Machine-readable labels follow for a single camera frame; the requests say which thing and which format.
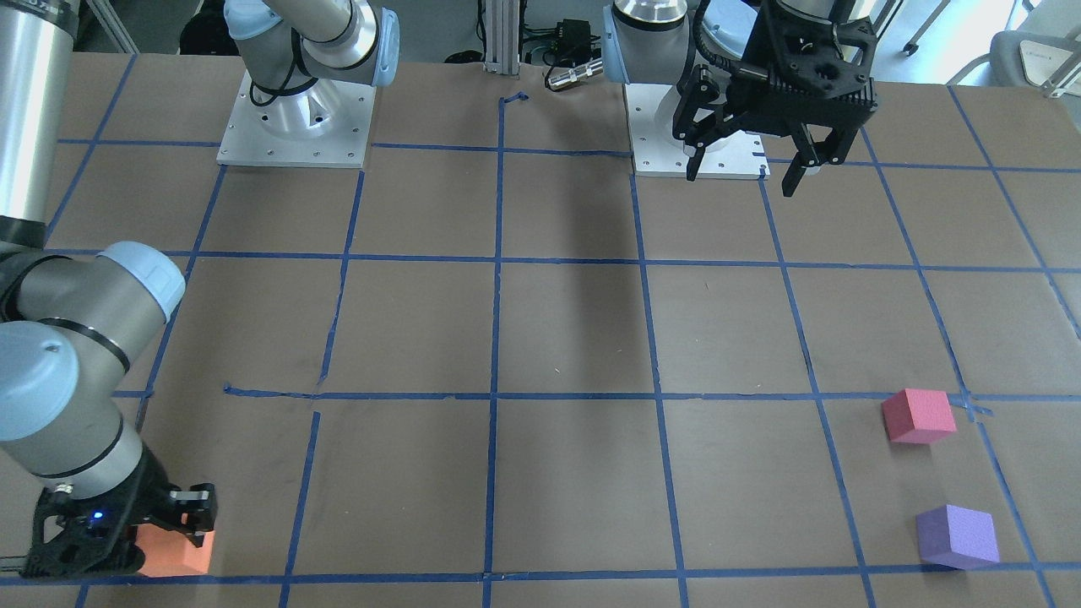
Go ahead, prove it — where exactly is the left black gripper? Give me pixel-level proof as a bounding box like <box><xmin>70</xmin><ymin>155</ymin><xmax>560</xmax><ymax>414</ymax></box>
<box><xmin>671</xmin><ymin>0</ymin><xmax>880</xmax><ymax>199</ymax></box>

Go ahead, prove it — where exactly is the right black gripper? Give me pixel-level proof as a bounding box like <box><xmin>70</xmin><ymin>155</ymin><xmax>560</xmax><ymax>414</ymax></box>
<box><xmin>19</xmin><ymin>448</ymin><xmax>219</xmax><ymax>580</ymax></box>

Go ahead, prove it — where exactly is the orange foam cube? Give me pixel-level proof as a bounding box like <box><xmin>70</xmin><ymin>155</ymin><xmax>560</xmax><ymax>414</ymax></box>
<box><xmin>135</xmin><ymin>524</ymin><xmax>216</xmax><ymax>578</ymax></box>

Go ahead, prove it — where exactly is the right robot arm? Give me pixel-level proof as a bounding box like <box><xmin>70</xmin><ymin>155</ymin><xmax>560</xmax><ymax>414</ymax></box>
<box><xmin>1</xmin><ymin>1</ymin><xmax>401</xmax><ymax>580</ymax></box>

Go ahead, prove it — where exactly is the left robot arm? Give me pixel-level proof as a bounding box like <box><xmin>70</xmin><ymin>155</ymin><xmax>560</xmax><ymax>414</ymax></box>
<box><xmin>602</xmin><ymin>1</ymin><xmax>879</xmax><ymax>197</ymax></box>

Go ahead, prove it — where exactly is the silver metal cylinder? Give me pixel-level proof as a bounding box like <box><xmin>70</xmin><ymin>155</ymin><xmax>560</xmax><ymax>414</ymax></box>
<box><xmin>545</xmin><ymin>58</ymin><xmax>605</xmax><ymax>92</ymax></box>

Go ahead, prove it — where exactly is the pink foam cube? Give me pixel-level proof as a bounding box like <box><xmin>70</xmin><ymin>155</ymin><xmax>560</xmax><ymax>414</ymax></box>
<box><xmin>880</xmin><ymin>388</ymin><xmax>958</xmax><ymax>445</ymax></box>

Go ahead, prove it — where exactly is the purple foam cube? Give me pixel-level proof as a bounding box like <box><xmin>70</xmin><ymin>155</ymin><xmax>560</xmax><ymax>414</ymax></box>
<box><xmin>915</xmin><ymin>504</ymin><xmax>1001</xmax><ymax>570</ymax></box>

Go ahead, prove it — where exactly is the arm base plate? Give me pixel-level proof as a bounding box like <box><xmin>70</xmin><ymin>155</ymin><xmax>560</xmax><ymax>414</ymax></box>
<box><xmin>623</xmin><ymin>83</ymin><xmax>769</xmax><ymax>180</ymax></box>
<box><xmin>216</xmin><ymin>72</ymin><xmax>378</xmax><ymax>170</ymax></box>

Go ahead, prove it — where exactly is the aluminium frame post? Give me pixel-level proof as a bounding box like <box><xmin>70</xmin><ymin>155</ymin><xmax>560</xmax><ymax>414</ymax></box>
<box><xmin>478</xmin><ymin>0</ymin><xmax>525</xmax><ymax>78</ymax></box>

